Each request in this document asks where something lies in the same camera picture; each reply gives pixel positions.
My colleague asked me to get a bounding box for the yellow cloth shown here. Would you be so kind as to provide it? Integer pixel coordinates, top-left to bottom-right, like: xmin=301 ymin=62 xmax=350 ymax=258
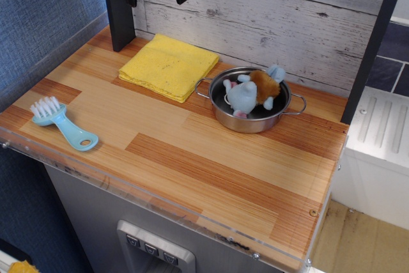
xmin=119 ymin=33 xmax=219 ymax=103

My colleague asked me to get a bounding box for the blue plush mouse toy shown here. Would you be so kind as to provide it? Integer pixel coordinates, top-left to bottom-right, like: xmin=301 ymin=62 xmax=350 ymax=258
xmin=223 ymin=65 xmax=286 ymax=118

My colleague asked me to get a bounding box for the light blue dish brush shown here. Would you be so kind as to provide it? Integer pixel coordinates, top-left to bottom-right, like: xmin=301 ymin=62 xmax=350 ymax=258
xmin=30 ymin=96 xmax=98 ymax=152

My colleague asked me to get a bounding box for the clear acrylic edge guard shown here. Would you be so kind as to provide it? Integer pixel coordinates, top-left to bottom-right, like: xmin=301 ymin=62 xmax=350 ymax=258
xmin=1 ymin=128 xmax=311 ymax=272

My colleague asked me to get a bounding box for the silver dispenser button panel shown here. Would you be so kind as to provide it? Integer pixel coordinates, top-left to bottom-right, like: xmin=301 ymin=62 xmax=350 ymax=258
xmin=116 ymin=220 xmax=196 ymax=272

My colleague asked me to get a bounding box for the white toy sink unit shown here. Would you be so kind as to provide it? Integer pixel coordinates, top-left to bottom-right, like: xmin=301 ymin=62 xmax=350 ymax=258
xmin=332 ymin=87 xmax=408 ymax=229

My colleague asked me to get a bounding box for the dark grey left post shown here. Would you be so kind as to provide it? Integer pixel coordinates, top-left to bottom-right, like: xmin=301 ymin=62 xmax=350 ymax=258
xmin=105 ymin=0 xmax=135 ymax=52

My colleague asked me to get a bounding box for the dark grey post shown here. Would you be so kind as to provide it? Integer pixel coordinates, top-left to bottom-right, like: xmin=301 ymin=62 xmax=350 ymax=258
xmin=341 ymin=0 xmax=397 ymax=124
xmin=105 ymin=0 xmax=135 ymax=52

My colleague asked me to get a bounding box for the steel pot with handles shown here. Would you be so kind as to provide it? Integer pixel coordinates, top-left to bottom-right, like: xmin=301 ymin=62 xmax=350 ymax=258
xmin=195 ymin=66 xmax=307 ymax=133

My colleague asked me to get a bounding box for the dark grey right post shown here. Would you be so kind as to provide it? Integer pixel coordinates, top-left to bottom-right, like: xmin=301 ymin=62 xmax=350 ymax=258
xmin=341 ymin=0 xmax=397 ymax=124

